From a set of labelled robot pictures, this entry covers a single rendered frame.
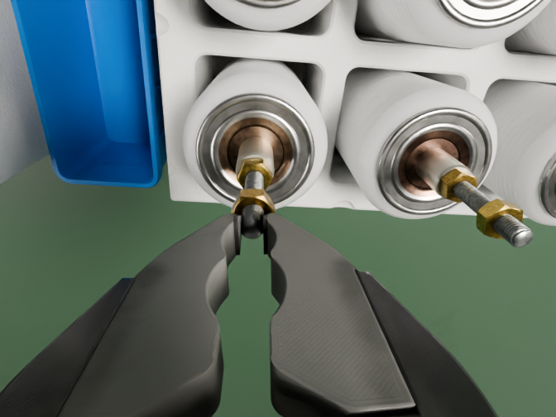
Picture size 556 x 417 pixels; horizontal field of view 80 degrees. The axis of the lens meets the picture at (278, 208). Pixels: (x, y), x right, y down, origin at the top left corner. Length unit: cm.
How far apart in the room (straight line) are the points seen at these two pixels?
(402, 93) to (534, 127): 10
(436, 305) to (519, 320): 19
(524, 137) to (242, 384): 70
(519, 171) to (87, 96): 44
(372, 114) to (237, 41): 11
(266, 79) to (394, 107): 8
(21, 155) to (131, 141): 14
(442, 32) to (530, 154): 11
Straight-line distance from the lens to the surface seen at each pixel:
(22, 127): 44
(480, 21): 23
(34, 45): 40
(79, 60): 47
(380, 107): 24
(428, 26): 23
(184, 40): 28
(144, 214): 56
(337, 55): 28
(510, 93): 35
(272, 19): 21
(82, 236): 62
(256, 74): 21
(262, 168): 18
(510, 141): 31
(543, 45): 35
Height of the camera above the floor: 46
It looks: 61 degrees down
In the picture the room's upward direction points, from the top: 175 degrees clockwise
